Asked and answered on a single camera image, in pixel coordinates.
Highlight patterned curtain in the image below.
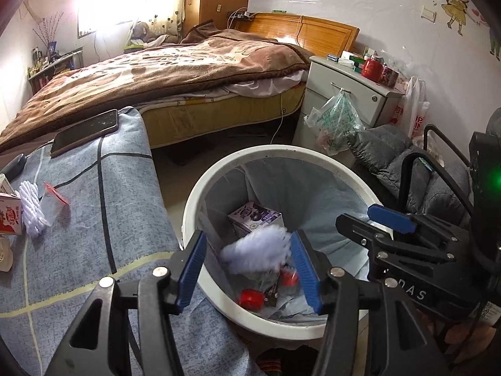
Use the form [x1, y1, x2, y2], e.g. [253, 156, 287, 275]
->
[145, 0, 188, 42]

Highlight green print plastic bag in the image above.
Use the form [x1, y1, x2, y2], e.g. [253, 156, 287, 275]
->
[304, 90, 366, 155]

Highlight decorative branches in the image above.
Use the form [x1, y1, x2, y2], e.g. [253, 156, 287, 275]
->
[31, 12, 65, 51]

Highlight brown teddy bear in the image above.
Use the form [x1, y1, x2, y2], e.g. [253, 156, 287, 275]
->
[129, 21, 181, 45]

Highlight cluttered shelf desk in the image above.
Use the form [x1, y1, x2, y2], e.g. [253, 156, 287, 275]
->
[27, 47, 85, 95]

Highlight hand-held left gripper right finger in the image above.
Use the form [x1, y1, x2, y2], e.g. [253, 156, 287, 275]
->
[290, 229, 449, 376]

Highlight red and white carton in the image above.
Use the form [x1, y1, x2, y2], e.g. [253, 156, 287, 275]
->
[0, 174, 22, 236]

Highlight dark blue glasses case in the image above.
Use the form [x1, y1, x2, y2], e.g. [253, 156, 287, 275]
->
[0, 154, 27, 181]

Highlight white nightstand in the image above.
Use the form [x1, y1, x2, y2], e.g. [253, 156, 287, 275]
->
[292, 55, 404, 153]

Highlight black smartphone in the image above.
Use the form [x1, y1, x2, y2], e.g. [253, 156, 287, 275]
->
[50, 109, 119, 158]

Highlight cartoon figure wall sticker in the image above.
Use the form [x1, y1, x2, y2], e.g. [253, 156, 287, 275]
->
[438, 0, 501, 57]

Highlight black metal frame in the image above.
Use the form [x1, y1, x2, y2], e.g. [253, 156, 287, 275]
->
[397, 124, 476, 220]

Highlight red can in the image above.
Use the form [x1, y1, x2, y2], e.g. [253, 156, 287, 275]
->
[361, 57, 383, 83]

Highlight white foam wrap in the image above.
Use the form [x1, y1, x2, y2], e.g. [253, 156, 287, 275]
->
[19, 180, 52, 238]
[220, 227, 292, 277]

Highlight small medicine boxes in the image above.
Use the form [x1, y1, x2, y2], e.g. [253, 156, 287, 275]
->
[338, 47, 370, 71]

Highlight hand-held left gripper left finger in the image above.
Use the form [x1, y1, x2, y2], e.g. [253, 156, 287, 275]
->
[43, 229, 208, 376]

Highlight grey padded jacket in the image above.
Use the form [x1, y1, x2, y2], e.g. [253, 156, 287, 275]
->
[346, 123, 474, 228]

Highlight white round bin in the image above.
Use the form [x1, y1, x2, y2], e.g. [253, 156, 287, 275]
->
[182, 145, 378, 341]

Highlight yellow mattress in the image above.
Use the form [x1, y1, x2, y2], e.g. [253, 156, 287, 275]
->
[141, 82, 306, 149]

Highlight window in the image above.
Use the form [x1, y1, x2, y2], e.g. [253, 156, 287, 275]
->
[76, 0, 145, 40]

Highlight clear bottle with red cap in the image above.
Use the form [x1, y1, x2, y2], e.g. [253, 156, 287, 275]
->
[239, 266, 302, 314]

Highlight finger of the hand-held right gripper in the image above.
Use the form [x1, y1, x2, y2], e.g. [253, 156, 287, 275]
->
[336, 213, 457, 263]
[367, 204, 470, 243]

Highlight white cable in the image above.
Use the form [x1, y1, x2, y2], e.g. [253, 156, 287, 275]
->
[268, 104, 288, 145]

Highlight grey bin liner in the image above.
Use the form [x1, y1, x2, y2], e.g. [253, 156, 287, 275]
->
[204, 157, 370, 322]

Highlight purple milk carton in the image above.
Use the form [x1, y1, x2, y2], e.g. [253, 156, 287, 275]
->
[227, 201, 283, 239]

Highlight white bag with red print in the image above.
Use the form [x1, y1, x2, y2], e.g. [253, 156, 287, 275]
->
[395, 76, 429, 139]

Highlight red plastic wrapper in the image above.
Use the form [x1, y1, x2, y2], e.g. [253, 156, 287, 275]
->
[41, 181, 71, 208]

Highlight red label jar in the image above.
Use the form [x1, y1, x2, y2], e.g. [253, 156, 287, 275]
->
[380, 65, 400, 89]

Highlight dark brown wrapper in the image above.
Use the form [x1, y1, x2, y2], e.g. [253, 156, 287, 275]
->
[264, 282, 280, 308]

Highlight white bed sheet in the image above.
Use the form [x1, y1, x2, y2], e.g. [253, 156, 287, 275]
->
[225, 72, 308, 98]

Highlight wooden headboard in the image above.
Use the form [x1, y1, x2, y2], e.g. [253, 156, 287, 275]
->
[233, 12, 360, 57]

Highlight bed with brown blanket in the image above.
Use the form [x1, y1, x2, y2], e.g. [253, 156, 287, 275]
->
[0, 19, 314, 153]

